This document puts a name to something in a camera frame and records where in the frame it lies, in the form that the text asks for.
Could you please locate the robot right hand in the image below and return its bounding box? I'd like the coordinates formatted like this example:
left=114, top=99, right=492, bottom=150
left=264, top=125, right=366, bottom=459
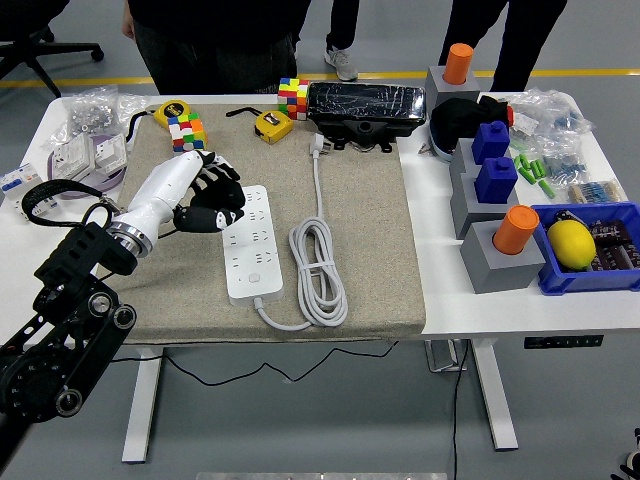
left=617, top=427, right=640, bottom=480

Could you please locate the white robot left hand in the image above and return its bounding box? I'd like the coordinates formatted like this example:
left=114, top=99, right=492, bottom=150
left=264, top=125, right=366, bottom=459
left=119, top=151, right=247, bottom=242

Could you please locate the white power strip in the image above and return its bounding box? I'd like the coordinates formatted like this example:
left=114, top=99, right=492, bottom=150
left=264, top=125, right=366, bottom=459
left=221, top=184, right=285, bottom=305

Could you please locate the colourful puzzle cube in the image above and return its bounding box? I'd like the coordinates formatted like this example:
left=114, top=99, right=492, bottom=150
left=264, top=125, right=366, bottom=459
left=277, top=77, right=311, bottom=122
left=167, top=112, right=208, bottom=154

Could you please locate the round yellow tape measure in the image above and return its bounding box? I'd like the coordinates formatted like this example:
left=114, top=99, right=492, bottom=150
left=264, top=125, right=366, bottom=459
left=124, top=99, right=194, bottom=151

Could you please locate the clear bag of screws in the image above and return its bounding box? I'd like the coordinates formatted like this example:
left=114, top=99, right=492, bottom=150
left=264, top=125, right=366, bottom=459
left=42, top=84, right=151, bottom=151

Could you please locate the square yellow tape measure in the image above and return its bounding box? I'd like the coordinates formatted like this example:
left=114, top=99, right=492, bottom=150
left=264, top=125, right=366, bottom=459
left=254, top=109, right=295, bottom=146

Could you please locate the black table control panel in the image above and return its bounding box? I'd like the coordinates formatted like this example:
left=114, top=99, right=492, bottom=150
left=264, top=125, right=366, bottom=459
left=523, top=334, right=605, bottom=350

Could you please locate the white circuit breaker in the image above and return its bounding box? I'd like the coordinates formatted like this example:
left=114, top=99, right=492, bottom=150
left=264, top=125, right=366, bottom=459
left=0, top=163, right=60, bottom=222

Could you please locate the white table leg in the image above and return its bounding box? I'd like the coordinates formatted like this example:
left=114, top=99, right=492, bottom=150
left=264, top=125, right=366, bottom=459
left=121, top=344, right=166, bottom=464
left=469, top=338, right=520, bottom=452

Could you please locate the person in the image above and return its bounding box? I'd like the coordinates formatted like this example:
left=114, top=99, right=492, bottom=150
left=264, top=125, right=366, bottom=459
left=438, top=0, right=569, bottom=93
left=121, top=0, right=312, bottom=96
left=324, top=0, right=360, bottom=83

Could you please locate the blue plastic bin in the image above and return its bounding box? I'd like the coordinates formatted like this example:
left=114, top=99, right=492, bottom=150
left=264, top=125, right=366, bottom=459
left=530, top=201, right=640, bottom=297

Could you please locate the beige fabric mat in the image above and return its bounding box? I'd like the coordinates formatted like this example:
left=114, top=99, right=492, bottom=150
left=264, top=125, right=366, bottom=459
left=83, top=102, right=428, bottom=346

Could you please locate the black office chair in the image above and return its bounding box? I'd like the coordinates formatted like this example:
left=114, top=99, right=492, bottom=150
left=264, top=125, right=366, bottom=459
left=0, top=0, right=105, bottom=99

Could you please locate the black wrapped box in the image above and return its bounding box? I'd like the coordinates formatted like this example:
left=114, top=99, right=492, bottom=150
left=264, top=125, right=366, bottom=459
left=305, top=81, right=428, bottom=126

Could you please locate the yellow lemon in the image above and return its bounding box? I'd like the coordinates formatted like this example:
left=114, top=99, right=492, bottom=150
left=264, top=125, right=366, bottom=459
left=546, top=220, right=598, bottom=273

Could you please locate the grey socket block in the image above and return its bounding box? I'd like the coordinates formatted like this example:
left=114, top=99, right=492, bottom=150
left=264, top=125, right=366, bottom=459
left=448, top=138, right=514, bottom=189
left=449, top=172, right=521, bottom=240
left=459, top=219, right=547, bottom=295
left=425, top=65, right=481, bottom=109

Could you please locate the small black tool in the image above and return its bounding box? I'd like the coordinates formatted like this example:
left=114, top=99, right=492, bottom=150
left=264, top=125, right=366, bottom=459
left=553, top=209, right=584, bottom=232

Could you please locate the orange cylinder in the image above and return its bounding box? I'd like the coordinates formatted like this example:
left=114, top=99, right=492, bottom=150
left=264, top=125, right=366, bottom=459
left=443, top=43, right=475, bottom=86
left=492, top=204, right=540, bottom=256

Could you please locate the clear bag of resistors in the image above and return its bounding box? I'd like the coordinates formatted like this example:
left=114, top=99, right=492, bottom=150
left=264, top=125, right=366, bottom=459
left=567, top=178, right=629, bottom=205

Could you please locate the blue white rounded object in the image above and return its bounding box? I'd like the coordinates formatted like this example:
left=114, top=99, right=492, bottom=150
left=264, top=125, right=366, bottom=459
left=430, top=128, right=457, bottom=164

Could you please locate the black cloth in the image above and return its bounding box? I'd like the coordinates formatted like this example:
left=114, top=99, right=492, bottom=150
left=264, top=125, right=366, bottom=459
left=430, top=95, right=512, bottom=154

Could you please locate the clear bag of blue parts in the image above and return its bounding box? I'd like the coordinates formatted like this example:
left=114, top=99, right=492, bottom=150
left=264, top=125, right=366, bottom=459
left=503, top=87, right=597, bottom=147
left=519, top=133, right=590, bottom=190

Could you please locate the blue peg block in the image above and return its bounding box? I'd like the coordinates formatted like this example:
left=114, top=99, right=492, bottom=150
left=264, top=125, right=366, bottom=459
left=471, top=120, right=511, bottom=166
left=474, top=156, right=519, bottom=205

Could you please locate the white wall switch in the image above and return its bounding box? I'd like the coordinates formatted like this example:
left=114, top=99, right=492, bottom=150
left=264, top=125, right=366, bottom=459
left=93, top=133, right=127, bottom=176

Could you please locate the white wall socket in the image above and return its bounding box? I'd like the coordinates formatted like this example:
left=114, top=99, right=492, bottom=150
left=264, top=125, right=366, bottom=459
left=51, top=132, right=97, bottom=187

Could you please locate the purple ring tray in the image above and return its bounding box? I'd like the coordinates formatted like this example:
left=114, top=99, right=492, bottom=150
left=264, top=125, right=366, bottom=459
left=47, top=134, right=129, bottom=200

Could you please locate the white power strip cord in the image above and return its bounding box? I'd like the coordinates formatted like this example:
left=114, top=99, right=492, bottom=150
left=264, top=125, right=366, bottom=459
left=253, top=132, right=350, bottom=331

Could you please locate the black hanging cable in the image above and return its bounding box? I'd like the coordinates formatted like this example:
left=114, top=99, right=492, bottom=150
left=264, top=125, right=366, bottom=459
left=452, top=339, right=471, bottom=480

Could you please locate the thin black plug cord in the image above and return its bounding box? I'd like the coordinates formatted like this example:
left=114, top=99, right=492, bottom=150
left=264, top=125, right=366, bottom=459
left=112, top=339, right=401, bottom=387

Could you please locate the black mounting bracket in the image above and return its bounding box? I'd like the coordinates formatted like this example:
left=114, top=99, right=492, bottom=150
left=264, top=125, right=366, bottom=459
left=314, top=117, right=424, bottom=154

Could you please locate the grey metal bracket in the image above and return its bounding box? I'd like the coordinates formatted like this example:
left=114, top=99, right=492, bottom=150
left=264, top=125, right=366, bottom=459
left=424, top=339, right=469, bottom=374

